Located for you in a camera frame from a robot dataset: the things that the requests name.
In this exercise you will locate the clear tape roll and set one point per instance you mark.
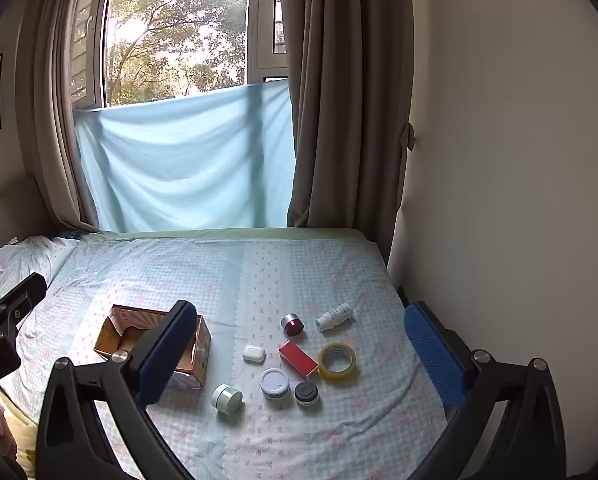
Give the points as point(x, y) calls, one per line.
point(324, 365)

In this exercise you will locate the light blue hanging cloth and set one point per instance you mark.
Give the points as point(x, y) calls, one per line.
point(179, 160)

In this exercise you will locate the yellow cloth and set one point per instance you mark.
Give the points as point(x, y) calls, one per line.
point(21, 435)

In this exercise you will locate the green jar with white lid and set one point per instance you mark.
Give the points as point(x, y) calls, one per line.
point(226, 400)

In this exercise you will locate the red rectangular box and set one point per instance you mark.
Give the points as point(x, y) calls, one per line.
point(298, 358)

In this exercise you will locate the white pillow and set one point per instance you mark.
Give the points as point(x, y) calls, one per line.
point(34, 255)

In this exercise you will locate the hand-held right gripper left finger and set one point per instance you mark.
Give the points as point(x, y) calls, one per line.
point(164, 355)

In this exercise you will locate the red jar with silver lid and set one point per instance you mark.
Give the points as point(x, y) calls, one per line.
point(293, 325)

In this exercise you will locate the brown curtain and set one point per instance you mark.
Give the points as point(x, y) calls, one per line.
point(54, 85)
point(349, 85)

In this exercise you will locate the window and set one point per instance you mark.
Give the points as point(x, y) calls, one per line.
point(179, 25)

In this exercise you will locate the checkered floral bed sheet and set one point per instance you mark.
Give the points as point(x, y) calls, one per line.
point(179, 270)

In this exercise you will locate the black jar with white label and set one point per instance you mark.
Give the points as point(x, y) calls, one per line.
point(307, 394)

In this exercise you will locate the white round jar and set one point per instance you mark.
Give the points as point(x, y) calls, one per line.
point(274, 384)

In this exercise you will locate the cardboard box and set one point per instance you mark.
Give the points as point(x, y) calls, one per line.
point(114, 340)

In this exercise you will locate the white earbuds case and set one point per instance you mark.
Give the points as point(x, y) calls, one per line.
point(253, 353)

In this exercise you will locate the small white bottle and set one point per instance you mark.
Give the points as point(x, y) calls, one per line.
point(334, 317)

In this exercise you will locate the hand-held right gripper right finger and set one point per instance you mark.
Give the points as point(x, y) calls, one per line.
point(434, 355)

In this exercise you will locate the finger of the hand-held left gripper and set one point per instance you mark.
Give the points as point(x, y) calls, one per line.
point(24, 295)

